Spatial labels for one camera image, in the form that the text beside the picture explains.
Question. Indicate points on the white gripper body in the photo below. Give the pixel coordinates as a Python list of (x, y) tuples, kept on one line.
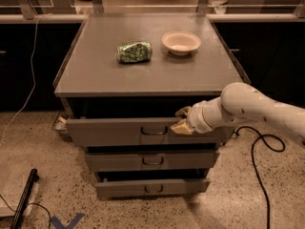
[(196, 118)]

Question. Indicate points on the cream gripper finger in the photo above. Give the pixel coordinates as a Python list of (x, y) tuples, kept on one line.
[(183, 112), (182, 127)]

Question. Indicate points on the grey top drawer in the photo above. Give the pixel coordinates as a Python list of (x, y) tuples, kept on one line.
[(94, 132)]

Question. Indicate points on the grey drawer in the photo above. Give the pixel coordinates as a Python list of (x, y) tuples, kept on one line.
[(94, 132), (147, 162), (150, 187)]

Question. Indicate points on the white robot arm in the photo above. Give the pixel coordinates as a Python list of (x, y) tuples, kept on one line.
[(239, 103)]

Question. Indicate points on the grey bottom drawer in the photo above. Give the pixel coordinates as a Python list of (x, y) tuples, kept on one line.
[(150, 187)]

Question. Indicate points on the grey drawer cabinet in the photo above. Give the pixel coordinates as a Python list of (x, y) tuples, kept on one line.
[(93, 84)]

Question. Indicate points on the grey middle drawer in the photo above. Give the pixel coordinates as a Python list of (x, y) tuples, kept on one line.
[(147, 162)]

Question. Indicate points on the white paper bowl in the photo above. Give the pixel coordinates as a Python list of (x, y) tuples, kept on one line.
[(180, 43)]

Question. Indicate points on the crushed green soda can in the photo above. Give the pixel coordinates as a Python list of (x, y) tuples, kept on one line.
[(134, 52)]

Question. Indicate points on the black bar on floor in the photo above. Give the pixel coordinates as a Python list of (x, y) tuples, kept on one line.
[(16, 222)]

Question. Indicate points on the wire mesh basket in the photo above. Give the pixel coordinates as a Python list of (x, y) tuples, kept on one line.
[(60, 126)]

